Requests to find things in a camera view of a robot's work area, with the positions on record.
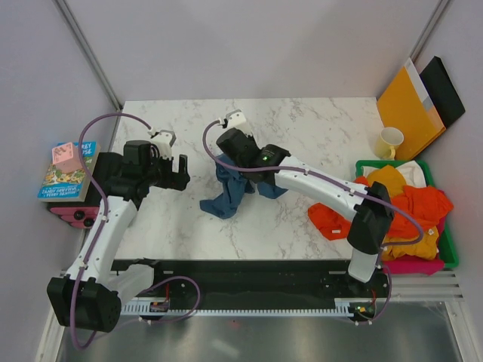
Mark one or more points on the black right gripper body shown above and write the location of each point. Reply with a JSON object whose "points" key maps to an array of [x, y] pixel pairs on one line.
{"points": [[250, 138]]}

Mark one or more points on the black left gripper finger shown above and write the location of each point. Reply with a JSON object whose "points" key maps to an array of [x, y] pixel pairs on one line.
{"points": [[183, 167], [167, 164]]}

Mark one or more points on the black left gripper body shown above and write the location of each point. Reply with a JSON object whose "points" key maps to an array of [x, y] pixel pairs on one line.
{"points": [[159, 179]]}

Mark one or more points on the blue t shirt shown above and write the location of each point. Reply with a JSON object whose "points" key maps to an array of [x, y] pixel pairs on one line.
{"points": [[235, 186]]}

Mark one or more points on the orange t shirt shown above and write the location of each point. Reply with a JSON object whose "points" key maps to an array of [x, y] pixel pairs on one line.
{"points": [[426, 205]]}

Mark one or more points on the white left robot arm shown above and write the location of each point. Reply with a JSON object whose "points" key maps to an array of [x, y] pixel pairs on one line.
{"points": [[88, 296]]}

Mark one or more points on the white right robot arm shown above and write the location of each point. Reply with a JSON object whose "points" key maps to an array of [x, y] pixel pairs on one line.
{"points": [[367, 208]]}

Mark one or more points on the pink black dumbbell set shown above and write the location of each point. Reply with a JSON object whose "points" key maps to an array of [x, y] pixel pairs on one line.
{"points": [[79, 215]]}

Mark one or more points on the pink dice cube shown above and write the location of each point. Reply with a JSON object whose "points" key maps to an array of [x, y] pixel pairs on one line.
{"points": [[65, 158]]}

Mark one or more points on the blue paperback book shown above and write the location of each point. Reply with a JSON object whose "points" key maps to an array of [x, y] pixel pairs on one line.
{"points": [[69, 187]]}

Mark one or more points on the yellow mug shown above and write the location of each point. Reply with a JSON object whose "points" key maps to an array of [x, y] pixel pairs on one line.
{"points": [[388, 141]]}

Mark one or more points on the orange folder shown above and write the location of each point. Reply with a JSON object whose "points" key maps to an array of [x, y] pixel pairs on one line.
{"points": [[406, 105]]}

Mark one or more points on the white t shirt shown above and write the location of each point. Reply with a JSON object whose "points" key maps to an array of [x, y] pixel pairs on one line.
{"points": [[413, 174]]}

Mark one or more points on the pink t shirt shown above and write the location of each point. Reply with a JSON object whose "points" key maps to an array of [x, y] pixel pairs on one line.
{"points": [[417, 259]]}

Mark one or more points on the yellow t shirt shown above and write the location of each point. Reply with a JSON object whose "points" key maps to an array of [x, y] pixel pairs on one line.
{"points": [[401, 230]]}

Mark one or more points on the black flat box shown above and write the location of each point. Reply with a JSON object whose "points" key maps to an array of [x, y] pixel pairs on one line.
{"points": [[442, 92]]}

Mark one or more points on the green plastic bin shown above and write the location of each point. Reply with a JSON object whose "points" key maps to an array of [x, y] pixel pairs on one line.
{"points": [[447, 250]]}

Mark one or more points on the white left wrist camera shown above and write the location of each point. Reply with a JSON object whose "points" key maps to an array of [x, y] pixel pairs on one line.
{"points": [[164, 141]]}

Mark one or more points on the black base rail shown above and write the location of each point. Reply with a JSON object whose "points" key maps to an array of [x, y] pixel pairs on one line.
{"points": [[259, 283]]}

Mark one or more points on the white cable duct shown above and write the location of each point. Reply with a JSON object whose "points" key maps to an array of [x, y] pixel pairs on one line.
{"points": [[156, 307]]}

